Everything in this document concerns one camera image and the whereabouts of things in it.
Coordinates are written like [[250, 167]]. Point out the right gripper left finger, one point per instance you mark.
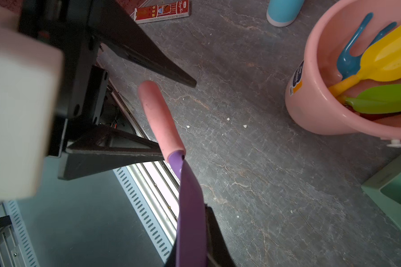
[[171, 261]]

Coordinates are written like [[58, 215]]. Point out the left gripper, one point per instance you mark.
[[68, 26]]

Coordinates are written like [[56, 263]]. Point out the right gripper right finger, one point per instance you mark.
[[217, 252]]

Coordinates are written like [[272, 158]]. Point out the purple shovel pink handle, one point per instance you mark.
[[191, 244]]

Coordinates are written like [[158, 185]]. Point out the teal spray bottle pink trigger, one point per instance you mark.
[[281, 13]]

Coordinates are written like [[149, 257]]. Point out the blue fork yellow handle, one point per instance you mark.
[[349, 65]]

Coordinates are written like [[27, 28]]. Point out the green trowel yellow handle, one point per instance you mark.
[[376, 100]]

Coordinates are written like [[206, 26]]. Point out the red shovel wooden handle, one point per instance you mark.
[[374, 117]]

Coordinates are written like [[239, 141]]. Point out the yellow shovel yellow handle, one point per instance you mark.
[[380, 62]]

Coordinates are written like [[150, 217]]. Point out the red flat box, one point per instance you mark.
[[162, 12]]

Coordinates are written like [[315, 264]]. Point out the pink plastic bucket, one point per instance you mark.
[[307, 98]]

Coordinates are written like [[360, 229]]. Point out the green plastic file organizer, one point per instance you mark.
[[384, 188]]

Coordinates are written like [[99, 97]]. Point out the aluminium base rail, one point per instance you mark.
[[108, 219]]

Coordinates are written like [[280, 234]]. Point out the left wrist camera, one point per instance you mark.
[[30, 77]]

